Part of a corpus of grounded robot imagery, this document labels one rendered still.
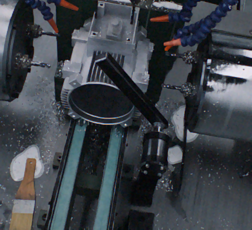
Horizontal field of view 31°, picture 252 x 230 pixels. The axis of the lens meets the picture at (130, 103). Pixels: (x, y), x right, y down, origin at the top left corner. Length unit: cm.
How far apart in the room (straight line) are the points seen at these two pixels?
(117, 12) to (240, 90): 34
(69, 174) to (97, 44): 30
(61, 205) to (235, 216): 45
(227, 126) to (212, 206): 26
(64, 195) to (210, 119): 36
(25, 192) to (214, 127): 48
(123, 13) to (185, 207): 50
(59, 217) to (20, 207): 16
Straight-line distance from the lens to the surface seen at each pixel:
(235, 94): 99
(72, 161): 107
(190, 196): 120
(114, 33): 103
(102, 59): 88
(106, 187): 104
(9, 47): 101
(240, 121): 102
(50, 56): 142
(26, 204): 115
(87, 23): 111
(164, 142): 98
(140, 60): 107
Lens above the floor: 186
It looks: 53 degrees down
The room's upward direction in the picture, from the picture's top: 11 degrees clockwise
